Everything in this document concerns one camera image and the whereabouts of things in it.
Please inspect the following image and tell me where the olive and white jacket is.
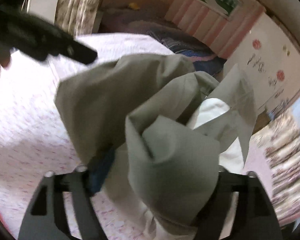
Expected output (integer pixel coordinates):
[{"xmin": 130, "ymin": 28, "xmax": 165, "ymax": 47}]
[{"xmin": 55, "ymin": 54, "xmax": 257, "ymax": 239}]

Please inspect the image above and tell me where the floral blue curtain left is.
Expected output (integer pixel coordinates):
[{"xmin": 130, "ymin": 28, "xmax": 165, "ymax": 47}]
[{"xmin": 55, "ymin": 0, "xmax": 100, "ymax": 36}]

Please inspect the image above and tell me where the floral blue curtain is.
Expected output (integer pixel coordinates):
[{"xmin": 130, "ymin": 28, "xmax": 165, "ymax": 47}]
[
  {"xmin": 55, "ymin": 0, "xmax": 100, "ymax": 36},
  {"xmin": 252, "ymin": 96, "xmax": 300, "ymax": 226}
]

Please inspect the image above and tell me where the dark striped bed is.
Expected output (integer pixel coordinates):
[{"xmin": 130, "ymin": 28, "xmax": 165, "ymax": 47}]
[{"xmin": 101, "ymin": 7, "xmax": 226, "ymax": 76}]

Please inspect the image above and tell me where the small yellow object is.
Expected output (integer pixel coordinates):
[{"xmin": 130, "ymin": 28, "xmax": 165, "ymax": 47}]
[{"xmin": 128, "ymin": 2, "xmax": 140, "ymax": 10}]

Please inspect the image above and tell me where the floral blue curtain right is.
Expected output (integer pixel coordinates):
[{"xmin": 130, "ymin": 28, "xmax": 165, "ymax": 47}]
[{"xmin": 252, "ymin": 96, "xmax": 300, "ymax": 226}]

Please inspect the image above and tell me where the white wardrobe with decals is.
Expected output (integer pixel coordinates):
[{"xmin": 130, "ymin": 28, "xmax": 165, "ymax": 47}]
[{"xmin": 223, "ymin": 14, "xmax": 300, "ymax": 113}]

